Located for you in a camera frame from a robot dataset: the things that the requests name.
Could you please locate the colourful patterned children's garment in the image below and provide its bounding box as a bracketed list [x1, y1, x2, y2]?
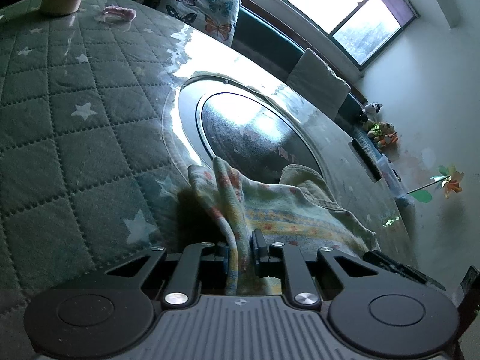
[188, 157, 379, 296]

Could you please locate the clear plastic storage box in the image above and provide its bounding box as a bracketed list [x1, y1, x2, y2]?
[377, 154, 413, 207]

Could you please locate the colourful paper pinwheel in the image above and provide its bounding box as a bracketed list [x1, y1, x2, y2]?
[406, 164, 465, 203]

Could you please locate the orange plush toy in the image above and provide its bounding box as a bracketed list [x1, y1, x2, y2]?
[377, 133, 399, 150]

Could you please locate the green and brown plush toy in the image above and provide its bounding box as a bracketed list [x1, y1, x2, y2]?
[364, 120, 395, 140]

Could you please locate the quilted green star tablecloth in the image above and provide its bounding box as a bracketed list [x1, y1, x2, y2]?
[0, 0, 413, 316]

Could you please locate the black and white plush toy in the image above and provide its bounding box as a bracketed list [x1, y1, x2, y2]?
[363, 102, 383, 120]

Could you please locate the round black table inset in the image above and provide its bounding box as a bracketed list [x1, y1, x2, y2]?
[178, 76, 324, 184]

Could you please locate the plain grey cushion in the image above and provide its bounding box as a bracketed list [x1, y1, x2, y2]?
[286, 49, 352, 120]

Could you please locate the butterfly print pillow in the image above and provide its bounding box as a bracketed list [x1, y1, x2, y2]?
[156, 0, 242, 47]

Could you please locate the small pink toy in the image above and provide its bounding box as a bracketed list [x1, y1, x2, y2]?
[100, 5, 137, 23]

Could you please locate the window with green frame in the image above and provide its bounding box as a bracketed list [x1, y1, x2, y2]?
[213, 0, 419, 73]

